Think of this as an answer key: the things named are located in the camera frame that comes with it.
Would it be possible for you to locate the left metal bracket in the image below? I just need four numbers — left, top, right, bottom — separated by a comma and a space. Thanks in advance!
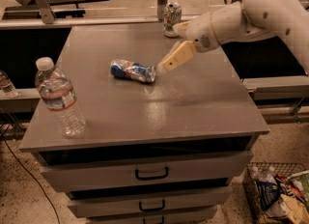
35, 0, 55, 24

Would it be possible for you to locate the green white soda can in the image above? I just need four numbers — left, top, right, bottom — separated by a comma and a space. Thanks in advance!
163, 2, 182, 38

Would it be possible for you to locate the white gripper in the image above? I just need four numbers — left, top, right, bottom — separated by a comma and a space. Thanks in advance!
156, 13, 219, 73

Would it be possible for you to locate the blue silver redbull can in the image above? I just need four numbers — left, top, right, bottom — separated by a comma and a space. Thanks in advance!
110, 59, 155, 83

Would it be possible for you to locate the yellow paper bag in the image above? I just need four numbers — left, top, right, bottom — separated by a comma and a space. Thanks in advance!
266, 194, 309, 224

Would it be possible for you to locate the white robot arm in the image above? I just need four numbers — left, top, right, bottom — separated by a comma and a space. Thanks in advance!
157, 0, 309, 72

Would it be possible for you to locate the water bottle on shelf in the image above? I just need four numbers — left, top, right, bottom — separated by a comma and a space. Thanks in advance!
0, 70, 17, 98

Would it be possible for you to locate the small bottle in basket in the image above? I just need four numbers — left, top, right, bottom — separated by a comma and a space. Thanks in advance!
258, 166, 276, 184

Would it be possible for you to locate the drawer black handle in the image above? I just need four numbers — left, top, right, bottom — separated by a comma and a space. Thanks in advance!
138, 200, 166, 212
134, 167, 169, 181

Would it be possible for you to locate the wire basket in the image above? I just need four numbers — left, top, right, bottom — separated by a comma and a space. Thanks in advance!
243, 162, 309, 224

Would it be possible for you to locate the top drawer black handle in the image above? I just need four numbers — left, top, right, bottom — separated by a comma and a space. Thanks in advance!
134, 167, 169, 181

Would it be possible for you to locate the middle drawer black handle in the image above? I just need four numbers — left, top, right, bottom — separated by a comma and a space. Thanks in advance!
138, 200, 166, 212

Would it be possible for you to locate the clear plastic water bottle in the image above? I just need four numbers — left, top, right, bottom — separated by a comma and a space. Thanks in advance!
35, 57, 86, 137

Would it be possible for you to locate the grey drawer cabinet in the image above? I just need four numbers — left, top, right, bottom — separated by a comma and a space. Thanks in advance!
20, 23, 267, 224

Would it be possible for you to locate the black floor cable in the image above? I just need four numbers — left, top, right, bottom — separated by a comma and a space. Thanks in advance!
0, 127, 62, 224

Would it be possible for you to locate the dark snack bag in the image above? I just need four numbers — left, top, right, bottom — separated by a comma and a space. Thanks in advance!
256, 181, 280, 210

